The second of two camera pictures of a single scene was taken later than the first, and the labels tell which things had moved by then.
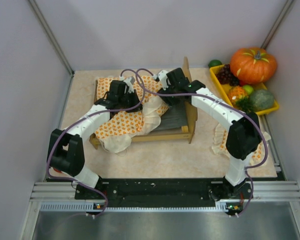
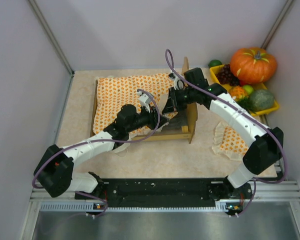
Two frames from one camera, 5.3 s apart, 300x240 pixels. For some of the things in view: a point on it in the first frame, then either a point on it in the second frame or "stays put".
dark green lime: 213,63 stays put
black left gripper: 131,100 -> 154,119
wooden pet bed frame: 191,116 stays put
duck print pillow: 219,145 stays put
